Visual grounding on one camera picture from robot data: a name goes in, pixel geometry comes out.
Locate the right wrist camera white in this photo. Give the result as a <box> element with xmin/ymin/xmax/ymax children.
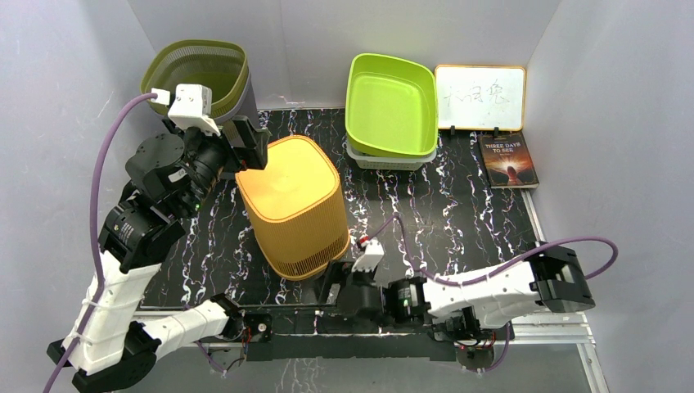
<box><xmin>351</xmin><ymin>236</ymin><xmax>385</xmax><ymax>273</ymax></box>

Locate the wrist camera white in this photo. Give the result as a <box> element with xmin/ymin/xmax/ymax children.
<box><xmin>150</xmin><ymin>84</ymin><xmax>221</xmax><ymax>137</ymax></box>
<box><xmin>351</xmin><ymin>236</ymin><xmax>385</xmax><ymax>273</ymax></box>

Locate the olive green slatted basket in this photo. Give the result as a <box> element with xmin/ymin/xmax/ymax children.
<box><xmin>140</xmin><ymin>39</ymin><xmax>251</xmax><ymax>124</ymax></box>

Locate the grey slatted plastic basket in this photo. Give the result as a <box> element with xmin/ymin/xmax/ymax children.
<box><xmin>232</xmin><ymin>77</ymin><xmax>261</xmax><ymax>129</ymax></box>

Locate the dark paperback book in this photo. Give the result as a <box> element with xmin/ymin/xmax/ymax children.
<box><xmin>478</xmin><ymin>131</ymin><xmax>539</xmax><ymax>189</ymax></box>

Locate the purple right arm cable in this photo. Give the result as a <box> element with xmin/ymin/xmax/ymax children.
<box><xmin>360</xmin><ymin>212</ymin><xmax>620</xmax><ymax>373</ymax></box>

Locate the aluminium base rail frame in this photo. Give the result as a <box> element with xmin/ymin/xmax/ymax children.
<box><xmin>133</xmin><ymin>310</ymin><xmax>608</xmax><ymax>392</ymax></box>

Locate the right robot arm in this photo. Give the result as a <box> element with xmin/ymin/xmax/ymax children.
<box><xmin>315</xmin><ymin>242</ymin><xmax>595</xmax><ymax>341</ymax></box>

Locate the lime green plastic tub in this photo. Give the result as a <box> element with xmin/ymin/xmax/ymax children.
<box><xmin>345</xmin><ymin>52</ymin><xmax>438</xmax><ymax>158</ymax></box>

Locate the orange slatted plastic basket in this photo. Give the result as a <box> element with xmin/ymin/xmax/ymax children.
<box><xmin>235</xmin><ymin>134</ymin><xmax>350</xmax><ymax>281</ymax></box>

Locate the small whiteboard orange frame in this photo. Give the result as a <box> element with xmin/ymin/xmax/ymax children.
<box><xmin>434</xmin><ymin>65</ymin><xmax>526</xmax><ymax>132</ymax></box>

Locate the white perforated plastic tray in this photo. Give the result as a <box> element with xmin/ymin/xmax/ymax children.
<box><xmin>346</xmin><ymin>142</ymin><xmax>437</xmax><ymax>171</ymax></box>

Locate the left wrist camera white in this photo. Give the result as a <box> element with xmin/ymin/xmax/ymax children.
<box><xmin>150</xmin><ymin>84</ymin><xmax>221</xmax><ymax>137</ymax></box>

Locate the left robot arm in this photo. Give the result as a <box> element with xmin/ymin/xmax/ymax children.
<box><xmin>47</xmin><ymin>115</ymin><xmax>270</xmax><ymax>392</ymax></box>

